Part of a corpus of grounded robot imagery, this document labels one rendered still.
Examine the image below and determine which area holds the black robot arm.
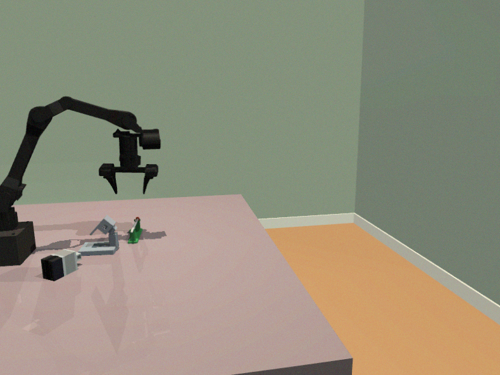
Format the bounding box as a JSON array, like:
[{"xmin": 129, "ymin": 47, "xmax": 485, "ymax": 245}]
[{"xmin": 0, "ymin": 96, "xmax": 161, "ymax": 232}]

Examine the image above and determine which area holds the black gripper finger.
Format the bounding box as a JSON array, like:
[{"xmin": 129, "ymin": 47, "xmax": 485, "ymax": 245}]
[
  {"xmin": 103, "ymin": 172, "xmax": 117, "ymax": 194},
  {"xmin": 142, "ymin": 175, "xmax": 153, "ymax": 194}
]

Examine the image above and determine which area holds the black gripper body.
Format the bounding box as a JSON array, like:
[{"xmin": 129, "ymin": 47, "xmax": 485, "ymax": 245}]
[{"xmin": 99, "ymin": 150, "xmax": 158, "ymax": 177}]

